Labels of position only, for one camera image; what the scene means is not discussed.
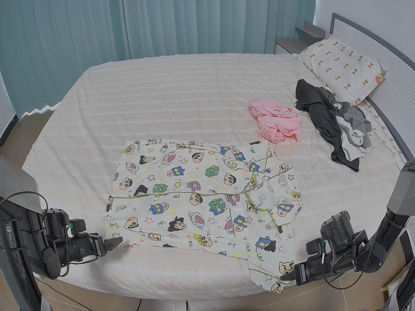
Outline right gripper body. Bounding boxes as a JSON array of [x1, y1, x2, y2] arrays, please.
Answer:
[[293, 255, 329, 286]]

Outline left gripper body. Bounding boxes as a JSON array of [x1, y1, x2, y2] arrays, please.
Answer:
[[72, 233, 106, 261]]

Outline white printed pyjama top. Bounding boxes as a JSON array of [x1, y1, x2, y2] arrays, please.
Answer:
[[104, 138, 303, 293]]

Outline pile of clothes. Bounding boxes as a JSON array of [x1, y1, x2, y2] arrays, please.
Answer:
[[294, 79, 373, 172]]

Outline pink garment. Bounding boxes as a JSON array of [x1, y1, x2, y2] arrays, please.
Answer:
[[248, 99, 303, 145]]

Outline bed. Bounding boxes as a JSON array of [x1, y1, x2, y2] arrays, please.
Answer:
[[21, 12, 415, 304]]

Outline white printed pillow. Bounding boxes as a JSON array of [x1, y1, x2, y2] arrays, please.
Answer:
[[293, 34, 388, 106]]

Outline grey bedside table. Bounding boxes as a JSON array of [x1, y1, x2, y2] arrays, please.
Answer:
[[276, 21, 326, 55]]

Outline blue-green curtain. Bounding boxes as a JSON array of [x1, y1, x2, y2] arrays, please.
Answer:
[[0, 0, 318, 119]]

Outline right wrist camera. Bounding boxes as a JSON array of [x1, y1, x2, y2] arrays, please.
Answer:
[[306, 238, 325, 256]]

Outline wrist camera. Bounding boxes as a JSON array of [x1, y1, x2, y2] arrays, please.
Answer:
[[70, 218, 87, 236], [306, 238, 325, 256]]

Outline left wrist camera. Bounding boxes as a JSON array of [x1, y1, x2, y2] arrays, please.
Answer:
[[70, 218, 87, 236]]

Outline black cable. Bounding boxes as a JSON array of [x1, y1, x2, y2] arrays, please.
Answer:
[[0, 190, 50, 221]]

